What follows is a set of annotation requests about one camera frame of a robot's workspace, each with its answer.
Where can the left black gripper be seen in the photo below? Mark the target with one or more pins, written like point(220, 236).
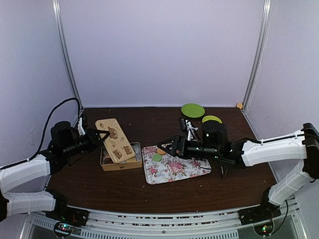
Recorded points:
point(93, 141)

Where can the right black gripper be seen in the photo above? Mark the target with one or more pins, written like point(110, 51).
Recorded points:
point(177, 141)

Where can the silver metal tin lid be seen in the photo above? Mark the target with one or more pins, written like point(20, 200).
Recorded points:
point(116, 144)

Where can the floral rectangular tray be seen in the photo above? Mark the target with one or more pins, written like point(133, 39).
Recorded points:
point(170, 168)

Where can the beige cookie tin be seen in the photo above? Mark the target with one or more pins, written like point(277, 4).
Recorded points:
point(135, 162)

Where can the metal tongs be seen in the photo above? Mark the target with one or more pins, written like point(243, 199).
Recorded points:
point(224, 167)

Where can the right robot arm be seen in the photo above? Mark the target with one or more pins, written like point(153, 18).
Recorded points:
point(302, 145)

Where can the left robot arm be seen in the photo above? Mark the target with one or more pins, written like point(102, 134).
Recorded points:
point(66, 142)

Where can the tan biscuit cookie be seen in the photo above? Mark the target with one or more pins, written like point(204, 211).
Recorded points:
point(160, 151)

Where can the green cookie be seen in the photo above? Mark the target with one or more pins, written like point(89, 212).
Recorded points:
point(157, 157)

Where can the green plate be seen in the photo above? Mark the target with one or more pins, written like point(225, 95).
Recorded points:
point(192, 110)

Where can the green bowl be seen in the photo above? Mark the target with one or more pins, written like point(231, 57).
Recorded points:
point(211, 117)

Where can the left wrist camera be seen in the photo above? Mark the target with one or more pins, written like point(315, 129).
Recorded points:
point(82, 125)

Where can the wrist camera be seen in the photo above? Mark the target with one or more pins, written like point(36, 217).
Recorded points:
point(188, 128)
point(82, 125)

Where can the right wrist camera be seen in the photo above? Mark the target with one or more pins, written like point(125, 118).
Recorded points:
point(188, 128)

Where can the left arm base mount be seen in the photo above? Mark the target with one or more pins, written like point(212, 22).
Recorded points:
point(62, 212)

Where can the left aluminium frame post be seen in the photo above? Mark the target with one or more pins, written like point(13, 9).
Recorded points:
point(63, 43)

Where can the aluminium frame post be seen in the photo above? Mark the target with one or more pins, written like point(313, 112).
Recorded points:
point(63, 43)
point(261, 45)

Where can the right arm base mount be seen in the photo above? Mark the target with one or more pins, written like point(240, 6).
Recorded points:
point(256, 211)

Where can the front aluminium rail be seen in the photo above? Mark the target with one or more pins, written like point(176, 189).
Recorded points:
point(224, 224)

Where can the right aluminium frame post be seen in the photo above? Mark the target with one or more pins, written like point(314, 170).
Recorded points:
point(261, 45)

